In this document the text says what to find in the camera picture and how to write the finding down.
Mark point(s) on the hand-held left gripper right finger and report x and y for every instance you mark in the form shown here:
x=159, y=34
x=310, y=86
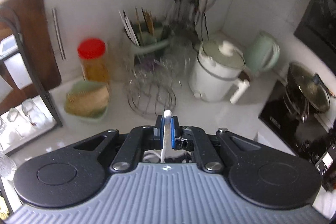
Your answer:
x=173, y=132

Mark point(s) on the small clear tumbler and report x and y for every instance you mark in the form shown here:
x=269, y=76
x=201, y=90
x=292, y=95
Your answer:
x=14, y=119
x=30, y=108

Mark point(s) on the black induction cooktop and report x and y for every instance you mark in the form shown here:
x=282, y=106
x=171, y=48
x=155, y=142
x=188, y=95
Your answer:
x=278, y=119

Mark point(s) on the upside-down drinking glasses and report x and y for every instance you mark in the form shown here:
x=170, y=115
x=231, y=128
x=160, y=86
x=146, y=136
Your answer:
x=26, y=140

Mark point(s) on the bundle of chopsticks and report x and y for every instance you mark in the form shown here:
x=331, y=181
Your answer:
x=131, y=29

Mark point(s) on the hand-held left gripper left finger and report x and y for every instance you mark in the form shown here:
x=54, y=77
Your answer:
x=158, y=130

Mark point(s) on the brown cutting board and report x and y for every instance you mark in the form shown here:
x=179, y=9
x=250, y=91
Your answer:
x=29, y=29

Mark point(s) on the pale green kettle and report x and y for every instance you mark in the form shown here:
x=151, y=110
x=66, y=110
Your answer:
x=260, y=56

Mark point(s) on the green plastic basket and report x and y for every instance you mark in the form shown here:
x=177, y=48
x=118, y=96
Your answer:
x=86, y=116

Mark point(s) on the glass pot lid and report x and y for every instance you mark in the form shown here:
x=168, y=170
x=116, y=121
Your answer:
x=307, y=87

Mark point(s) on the green chopstick holder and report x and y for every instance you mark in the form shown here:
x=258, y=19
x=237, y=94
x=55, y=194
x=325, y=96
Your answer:
x=152, y=43

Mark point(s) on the speckled pot lid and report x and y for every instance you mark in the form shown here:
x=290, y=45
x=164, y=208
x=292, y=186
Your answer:
x=218, y=56

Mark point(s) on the textured glass mug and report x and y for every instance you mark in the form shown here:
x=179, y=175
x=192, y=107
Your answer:
x=6, y=166

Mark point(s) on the black oven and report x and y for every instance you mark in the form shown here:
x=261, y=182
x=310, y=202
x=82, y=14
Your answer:
x=317, y=11

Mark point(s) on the red-lidded plastic jar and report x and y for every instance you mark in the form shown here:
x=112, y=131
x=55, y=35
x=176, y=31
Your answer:
x=93, y=66

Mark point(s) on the dried noodles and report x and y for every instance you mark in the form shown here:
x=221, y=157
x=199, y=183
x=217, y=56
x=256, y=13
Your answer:
x=89, y=99

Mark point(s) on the white chopstick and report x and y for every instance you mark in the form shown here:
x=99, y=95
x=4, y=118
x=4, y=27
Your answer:
x=166, y=132

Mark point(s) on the steel cooking pot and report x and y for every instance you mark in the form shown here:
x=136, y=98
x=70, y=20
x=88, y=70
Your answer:
x=294, y=106

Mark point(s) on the black dish rack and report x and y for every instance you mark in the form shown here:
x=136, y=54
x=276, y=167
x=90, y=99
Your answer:
x=39, y=77

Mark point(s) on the white electric pot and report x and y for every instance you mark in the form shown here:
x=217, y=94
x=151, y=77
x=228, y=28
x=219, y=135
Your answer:
x=212, y=82

